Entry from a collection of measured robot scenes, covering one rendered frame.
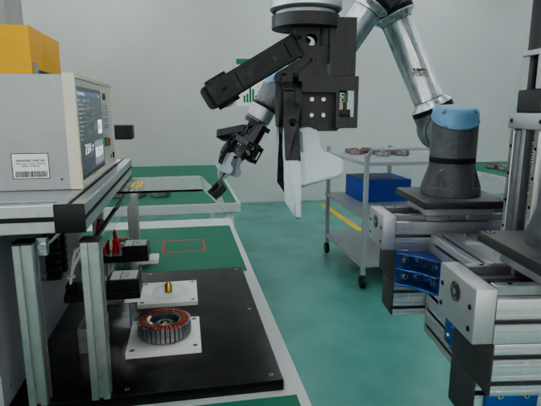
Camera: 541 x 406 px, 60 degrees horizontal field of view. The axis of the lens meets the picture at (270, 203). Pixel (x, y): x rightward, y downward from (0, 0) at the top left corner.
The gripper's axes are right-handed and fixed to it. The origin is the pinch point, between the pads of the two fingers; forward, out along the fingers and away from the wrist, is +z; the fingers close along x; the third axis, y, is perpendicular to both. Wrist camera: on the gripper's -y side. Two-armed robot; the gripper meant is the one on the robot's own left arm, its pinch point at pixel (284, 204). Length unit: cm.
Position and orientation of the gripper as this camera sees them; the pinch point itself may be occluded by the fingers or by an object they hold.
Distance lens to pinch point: 52.9
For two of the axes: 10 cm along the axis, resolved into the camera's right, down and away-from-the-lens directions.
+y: 10.0, -0.1, 0.4
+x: -0.5, -2.0, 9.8
